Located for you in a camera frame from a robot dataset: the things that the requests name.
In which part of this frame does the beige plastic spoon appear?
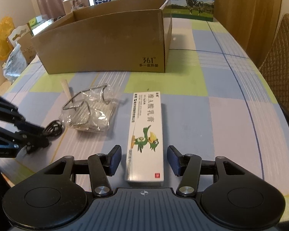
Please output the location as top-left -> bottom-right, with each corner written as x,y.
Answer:
61,79 -> 72,100

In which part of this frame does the brown cardboard box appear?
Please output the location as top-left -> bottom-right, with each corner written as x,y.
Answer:
32,0 -> 172,74

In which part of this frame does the ointment box with bird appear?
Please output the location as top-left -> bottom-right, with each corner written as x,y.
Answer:
125,91 -> 164,187

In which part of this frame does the brown quilted chair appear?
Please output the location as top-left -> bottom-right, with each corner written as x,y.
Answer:
260,13 -> 289,111

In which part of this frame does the checked tablecloth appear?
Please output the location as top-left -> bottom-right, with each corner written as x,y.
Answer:
0,18 -> 289,198

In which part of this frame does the yellow plastic bag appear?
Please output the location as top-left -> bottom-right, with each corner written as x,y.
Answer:
0,16 -> 15,61

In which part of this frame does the small product box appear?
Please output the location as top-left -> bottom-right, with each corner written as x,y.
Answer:
62,0 -> 90,14

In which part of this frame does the grey plastic bag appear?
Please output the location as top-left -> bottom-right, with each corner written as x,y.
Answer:
2,43 -> 27,83

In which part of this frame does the black cable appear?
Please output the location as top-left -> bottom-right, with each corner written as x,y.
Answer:
41,120 -> 65,138

